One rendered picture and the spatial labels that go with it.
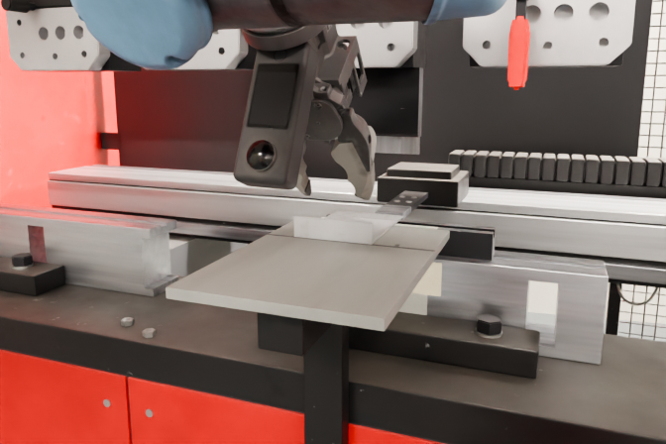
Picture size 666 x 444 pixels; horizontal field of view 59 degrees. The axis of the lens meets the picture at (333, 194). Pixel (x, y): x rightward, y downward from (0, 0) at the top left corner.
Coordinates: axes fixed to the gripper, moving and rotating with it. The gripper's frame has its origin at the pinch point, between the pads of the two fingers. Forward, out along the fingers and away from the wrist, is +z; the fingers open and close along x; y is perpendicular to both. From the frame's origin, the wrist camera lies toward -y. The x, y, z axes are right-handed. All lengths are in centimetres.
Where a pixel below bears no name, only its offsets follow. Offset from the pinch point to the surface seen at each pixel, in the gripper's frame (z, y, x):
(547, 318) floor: 237, 119, -24
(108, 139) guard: 41, 45, 81
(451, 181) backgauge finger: 20.0, 19.7, -7.4
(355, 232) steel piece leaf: 2.8, -2.5, -2.4
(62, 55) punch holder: -7.4, 13.9, 39.3
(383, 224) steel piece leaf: 8.5, 3.0, -3.1
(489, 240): 9.9, 3.1, -14.7
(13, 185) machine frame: 30, 20, 83
